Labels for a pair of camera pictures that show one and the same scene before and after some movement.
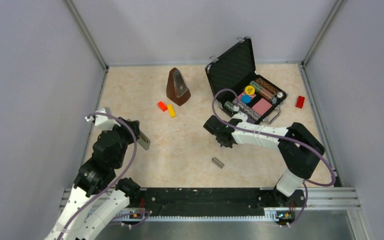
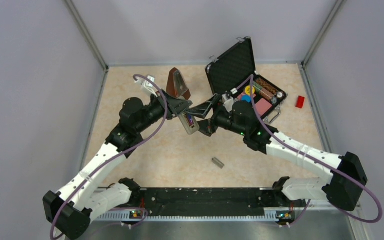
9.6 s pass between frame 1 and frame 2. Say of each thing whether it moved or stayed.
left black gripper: moved
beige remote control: moved
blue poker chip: stayed
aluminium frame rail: stayed
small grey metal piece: stayed
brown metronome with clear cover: stayed
